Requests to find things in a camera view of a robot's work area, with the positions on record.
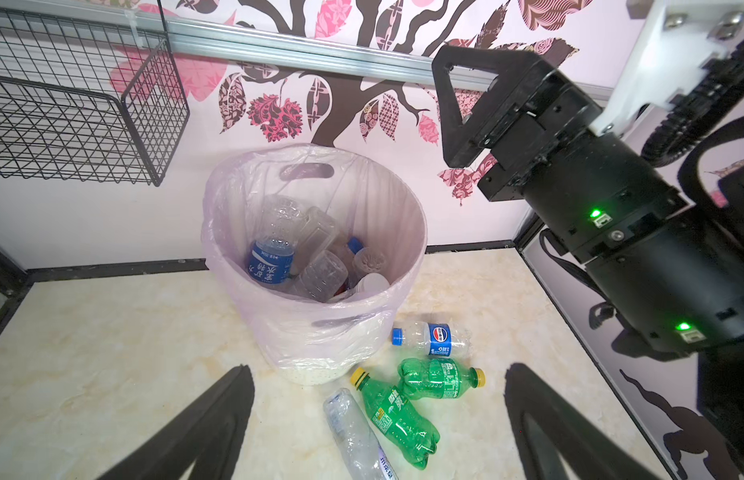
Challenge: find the aluminium rail back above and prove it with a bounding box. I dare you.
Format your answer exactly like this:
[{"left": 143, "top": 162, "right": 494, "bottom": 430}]
[{"left": 0, "top": 0, "right": 616, "bottom": 103}]

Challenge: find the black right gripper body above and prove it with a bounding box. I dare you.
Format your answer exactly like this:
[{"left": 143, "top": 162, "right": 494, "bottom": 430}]
[{"left": 479, "top": 77, "right": 686, "bottom": 264}]

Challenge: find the small blue label bottle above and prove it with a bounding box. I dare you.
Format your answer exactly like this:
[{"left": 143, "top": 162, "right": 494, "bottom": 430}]
[{"left": 391, "top": 321, "right": 471, "bottom": 358}]

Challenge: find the black corrugated cable conduit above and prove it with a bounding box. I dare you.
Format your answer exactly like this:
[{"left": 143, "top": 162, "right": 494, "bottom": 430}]
[{"left": 640, "top": 35, "right": 744, "bottom": 168}]

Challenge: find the white ribbed trash bin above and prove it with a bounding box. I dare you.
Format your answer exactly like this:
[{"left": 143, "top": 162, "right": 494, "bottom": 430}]
[{"left": 275, "top": 356, "right": 363, "bottom": 386}]

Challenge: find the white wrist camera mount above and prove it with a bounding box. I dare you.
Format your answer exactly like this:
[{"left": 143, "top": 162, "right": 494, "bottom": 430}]
[{"left": 590, "top": 0, "right": 744, "bottom": 136}]

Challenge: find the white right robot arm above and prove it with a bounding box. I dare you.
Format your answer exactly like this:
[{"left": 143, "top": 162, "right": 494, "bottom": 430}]
[{"left": 432, "top": 41, "right": 744, "bottom": 458}]

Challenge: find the green white label bottle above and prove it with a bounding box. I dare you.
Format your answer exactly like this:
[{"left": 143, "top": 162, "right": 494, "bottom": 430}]
[{"left": 289, "top": 206, "right": 348, "bottom": 303}]

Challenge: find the green bottle yellow cap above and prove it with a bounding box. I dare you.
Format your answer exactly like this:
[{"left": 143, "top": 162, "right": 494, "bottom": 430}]
[{"left": 398, "top": 358, "right": 486, "bottom": 400}]

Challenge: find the blue cap clear bottle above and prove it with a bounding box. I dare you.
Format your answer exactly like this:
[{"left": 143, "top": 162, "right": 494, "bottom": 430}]
[{"left": 329, "top": 236, "right": 364, "bottom": 272}]

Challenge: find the tall clear bottle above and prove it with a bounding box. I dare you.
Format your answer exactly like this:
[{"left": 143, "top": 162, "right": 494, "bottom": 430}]
[{"left": 323, "top": 388, "right": 398, "bottom": 480}]

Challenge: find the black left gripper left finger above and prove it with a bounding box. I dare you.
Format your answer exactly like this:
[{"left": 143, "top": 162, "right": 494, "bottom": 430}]
[{"left": 101, "top": 365, "right": 255, "bottom": 479}]

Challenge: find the blue label water bottle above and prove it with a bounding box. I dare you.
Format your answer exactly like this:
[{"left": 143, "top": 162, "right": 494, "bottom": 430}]
[{"left": 246, "top": 195, "right": 305, "bottom": 288}]

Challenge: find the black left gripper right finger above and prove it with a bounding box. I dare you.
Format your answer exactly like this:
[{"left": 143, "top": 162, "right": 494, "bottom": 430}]
[{"left": 505, "top": 363, "right": 656, "bottom": 479}]

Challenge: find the black wire basket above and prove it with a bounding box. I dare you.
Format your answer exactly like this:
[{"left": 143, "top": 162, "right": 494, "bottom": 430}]
[{"left": 0, "top": 1, "right": 190, "bottom": 186}]

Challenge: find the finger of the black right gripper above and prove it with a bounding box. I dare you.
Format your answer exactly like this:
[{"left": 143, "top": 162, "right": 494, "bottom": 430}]
[{"left": 431, "top": 45, "right": 556, "bottom": 168}]

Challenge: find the green plastic bottle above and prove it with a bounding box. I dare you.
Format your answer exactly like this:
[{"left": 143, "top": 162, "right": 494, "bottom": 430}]
[{"left": 350, "top": 367, "right": 441, "bottom": 471}]

